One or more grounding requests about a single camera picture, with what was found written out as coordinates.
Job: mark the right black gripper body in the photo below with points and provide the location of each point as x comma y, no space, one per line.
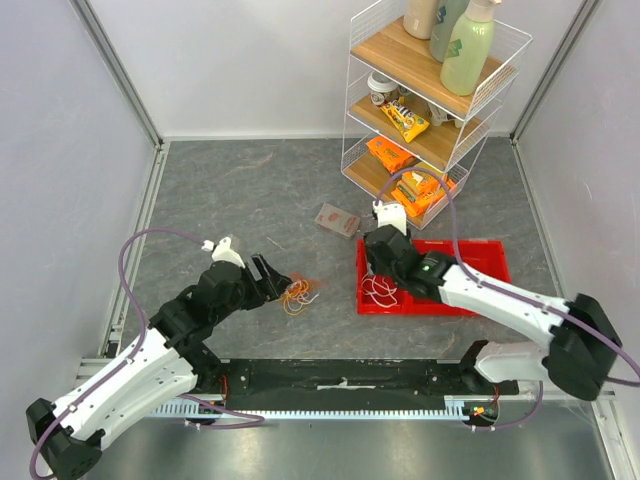
378,256

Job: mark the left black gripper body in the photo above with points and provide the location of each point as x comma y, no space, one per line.
256,292

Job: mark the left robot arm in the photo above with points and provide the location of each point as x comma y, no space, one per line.
168,359

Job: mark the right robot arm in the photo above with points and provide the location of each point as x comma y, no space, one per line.
574,342

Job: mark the orange snack box stack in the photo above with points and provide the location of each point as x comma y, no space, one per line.
417,192

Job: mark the orange snack pack upper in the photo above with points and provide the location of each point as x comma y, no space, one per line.
391,156

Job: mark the red three-compartment bin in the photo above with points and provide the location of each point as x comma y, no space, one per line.
378,295

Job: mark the yellow candy bag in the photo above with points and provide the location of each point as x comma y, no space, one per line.
409,124

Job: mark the white object on shelf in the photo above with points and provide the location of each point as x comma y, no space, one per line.
438,116

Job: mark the white lidded cup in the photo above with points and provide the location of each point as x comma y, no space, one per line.
381,88

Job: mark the light green spray bottle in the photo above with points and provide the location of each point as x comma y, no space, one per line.
468,48

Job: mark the beige bottle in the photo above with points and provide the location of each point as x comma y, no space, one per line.
420,18

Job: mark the grey-green bottle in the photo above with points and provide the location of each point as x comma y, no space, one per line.
447,14

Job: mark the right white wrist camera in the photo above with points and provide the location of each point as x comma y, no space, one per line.
390,214

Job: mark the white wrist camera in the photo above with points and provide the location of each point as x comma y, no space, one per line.
390,214
224,250

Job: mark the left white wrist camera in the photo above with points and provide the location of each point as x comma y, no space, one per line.
224,250

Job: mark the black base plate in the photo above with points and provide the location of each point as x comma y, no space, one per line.
347,384

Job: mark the white wire wooden shelf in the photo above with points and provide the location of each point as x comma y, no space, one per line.
379,42

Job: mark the grey slotted cable duct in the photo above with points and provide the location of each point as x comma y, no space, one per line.
453,410

